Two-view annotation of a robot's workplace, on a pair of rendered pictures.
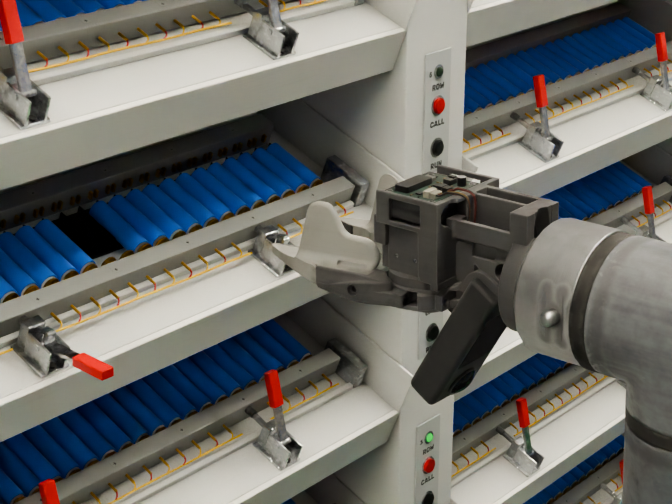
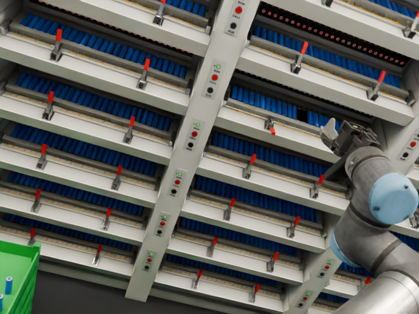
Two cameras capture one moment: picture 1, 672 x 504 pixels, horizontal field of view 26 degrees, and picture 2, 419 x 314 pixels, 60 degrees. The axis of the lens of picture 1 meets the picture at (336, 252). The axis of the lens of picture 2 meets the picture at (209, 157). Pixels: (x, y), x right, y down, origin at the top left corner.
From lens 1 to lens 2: 0.38 m
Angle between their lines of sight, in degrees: 35
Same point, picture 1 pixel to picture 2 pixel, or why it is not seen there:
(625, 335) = (361, 175)
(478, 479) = not seen: hidden behind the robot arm
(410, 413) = not seen: hidden behind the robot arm
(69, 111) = (305, 76)
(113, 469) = (274, 167)
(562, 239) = (370, 149)
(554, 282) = (358, 156)
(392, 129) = (395, 141)
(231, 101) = (349, 101)
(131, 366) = (286, 143)
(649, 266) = (380, 164)
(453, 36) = not seen: outside the picture
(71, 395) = (269, 138)
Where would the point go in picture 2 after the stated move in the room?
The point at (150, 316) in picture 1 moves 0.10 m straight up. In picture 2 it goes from (298, 137) to (312, 111)
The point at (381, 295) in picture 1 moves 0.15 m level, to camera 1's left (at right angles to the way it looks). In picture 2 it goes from (328, 144) to (285, 115)
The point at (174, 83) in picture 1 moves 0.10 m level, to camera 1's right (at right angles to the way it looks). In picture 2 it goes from (336, 87) to (363, 103)
